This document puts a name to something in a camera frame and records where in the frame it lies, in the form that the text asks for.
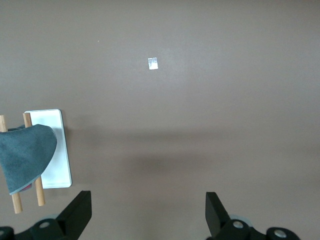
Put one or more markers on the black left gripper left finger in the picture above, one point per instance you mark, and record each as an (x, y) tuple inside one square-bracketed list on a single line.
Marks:
[(75, 215)]

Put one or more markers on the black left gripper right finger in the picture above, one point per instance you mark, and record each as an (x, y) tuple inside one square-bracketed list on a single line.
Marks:
[(217, 217)]

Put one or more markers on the grey microfibre cloth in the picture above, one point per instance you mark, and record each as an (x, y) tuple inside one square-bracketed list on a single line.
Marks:
[(25, 155)]

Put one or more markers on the wooden rack rod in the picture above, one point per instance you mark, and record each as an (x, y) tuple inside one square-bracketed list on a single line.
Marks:
[(40, 196), (17, 203)]

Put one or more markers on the white rectangular rack base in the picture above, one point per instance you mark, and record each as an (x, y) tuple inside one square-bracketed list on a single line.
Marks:
[(58, 162)]

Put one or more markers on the small white tape marker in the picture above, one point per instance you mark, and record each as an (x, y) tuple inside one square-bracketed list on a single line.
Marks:
[(152, 63)]

